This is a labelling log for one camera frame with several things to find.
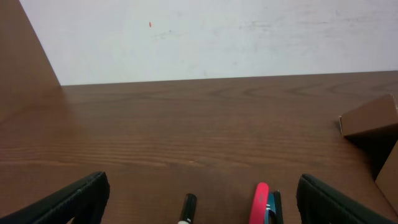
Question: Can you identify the cardboard box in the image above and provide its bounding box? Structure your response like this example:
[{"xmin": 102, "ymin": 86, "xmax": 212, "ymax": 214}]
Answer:
[{"xmin": 339, "ymin": 94, "xmax": 397, "ymax": 212}]

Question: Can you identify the black marker pen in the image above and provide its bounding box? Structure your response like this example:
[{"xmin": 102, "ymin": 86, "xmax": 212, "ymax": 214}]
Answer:
[{"xmin": 178, "ymin": 194, "xmax": 197, "ymax": 224}]

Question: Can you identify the red stapler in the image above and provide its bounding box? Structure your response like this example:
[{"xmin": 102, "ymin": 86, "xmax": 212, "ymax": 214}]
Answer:
[{"xmin": 249, "ymin": 182, "xmax": 284, "ymax": 224}]

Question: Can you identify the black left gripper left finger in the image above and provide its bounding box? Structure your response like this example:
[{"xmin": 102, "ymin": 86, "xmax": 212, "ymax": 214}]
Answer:
[{"xmin": 1, "ymin": 172, "xmax": 110, "ymax": 224}]

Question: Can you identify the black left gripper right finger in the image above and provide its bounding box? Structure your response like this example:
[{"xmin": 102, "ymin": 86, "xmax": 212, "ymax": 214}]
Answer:
[{"xmin": 296, "ymin": 174, "xmax": 396, "ymax": 224}]

